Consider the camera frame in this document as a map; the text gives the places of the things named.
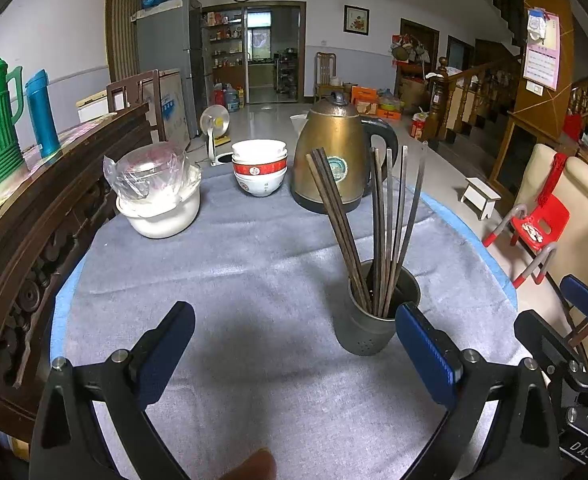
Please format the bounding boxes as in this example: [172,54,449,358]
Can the person's left hand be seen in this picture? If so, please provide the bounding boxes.
[221,447,278,480]

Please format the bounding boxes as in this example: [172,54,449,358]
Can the grey tablecloth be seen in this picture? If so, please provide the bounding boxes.
[61,152,520,480]

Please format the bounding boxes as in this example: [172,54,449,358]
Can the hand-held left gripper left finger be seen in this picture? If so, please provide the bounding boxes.
[28,301,196,480]

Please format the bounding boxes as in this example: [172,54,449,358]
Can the blue thermos flask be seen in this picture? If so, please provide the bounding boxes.
[24,70,62,158]

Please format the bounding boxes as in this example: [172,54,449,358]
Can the white bowl with red mark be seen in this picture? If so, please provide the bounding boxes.
[235,170,289,198]

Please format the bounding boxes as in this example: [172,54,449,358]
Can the pink wall calendar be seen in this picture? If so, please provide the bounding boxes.
[522,7,561,92]

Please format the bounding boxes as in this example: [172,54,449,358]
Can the clear plastic bag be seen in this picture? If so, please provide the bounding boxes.
[102,142,195,211]

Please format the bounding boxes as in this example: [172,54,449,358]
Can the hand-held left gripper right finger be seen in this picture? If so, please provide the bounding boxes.
[395,302,562,480]

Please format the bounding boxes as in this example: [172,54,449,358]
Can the golden electric kettle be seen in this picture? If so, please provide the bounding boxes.
[290,92,399,214]

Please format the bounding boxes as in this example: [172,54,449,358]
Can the brown striped curtain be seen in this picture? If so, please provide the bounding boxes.
[104,0,165,83]

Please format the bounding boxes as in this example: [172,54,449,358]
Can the shelf with bottles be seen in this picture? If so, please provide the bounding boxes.
[203,7,249,106]

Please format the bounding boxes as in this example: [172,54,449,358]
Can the small white stool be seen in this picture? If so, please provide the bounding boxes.
[460,177,502,221]

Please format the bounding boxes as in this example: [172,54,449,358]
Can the cream white box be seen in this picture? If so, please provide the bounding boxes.
[76,89,109,123]

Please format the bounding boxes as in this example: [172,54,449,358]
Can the red child chair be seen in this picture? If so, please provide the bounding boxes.
[483,192,571,288]

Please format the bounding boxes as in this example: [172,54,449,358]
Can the grey metal chopstick holder cup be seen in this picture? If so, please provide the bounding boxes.
[335,259,421,356]

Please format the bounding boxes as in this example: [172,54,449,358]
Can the white electric fan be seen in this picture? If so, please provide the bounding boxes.
[199,105,232,166]

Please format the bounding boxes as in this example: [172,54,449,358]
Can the pink patterned table cover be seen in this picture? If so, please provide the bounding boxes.
[0,112,119,241]

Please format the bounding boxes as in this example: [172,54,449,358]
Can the tall wooden chair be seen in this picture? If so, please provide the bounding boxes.
[315,51,345,103]

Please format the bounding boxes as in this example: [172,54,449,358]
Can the orange box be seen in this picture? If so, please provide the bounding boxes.
[351,86,379,116]

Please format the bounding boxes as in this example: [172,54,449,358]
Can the red banded white bowl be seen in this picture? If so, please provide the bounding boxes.
[232,159,289,179]

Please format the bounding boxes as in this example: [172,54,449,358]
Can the bundle of chopsticks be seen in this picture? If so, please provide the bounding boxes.
[306,141,429,318]

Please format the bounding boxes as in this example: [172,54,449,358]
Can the grey refrigerator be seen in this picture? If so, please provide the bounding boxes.
[134,0,205,138]

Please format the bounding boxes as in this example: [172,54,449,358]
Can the white ceramic pot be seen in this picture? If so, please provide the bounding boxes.
[115,170,202,239]

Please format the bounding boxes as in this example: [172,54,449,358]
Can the beige armchair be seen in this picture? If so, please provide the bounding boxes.
[511,143,588,311]

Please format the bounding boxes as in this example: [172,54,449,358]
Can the framed wall picture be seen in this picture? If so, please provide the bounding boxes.
[343,5,369,36]

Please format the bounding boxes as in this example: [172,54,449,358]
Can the brown wooden chair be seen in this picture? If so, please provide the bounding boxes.
[106,70,167,143]

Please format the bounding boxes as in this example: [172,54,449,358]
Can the plain white bowl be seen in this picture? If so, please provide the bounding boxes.
[231,139,288,165]

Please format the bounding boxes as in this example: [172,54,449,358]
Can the wooden staircase railing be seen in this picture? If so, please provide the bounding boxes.
[426,55,525,143]

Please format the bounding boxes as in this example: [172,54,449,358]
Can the dark carved wooden table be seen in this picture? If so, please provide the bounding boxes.
[0,102,157,441]

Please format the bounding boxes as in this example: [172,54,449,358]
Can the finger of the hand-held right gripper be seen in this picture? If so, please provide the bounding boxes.
[514,309,582,377]
[559,275,588,326]

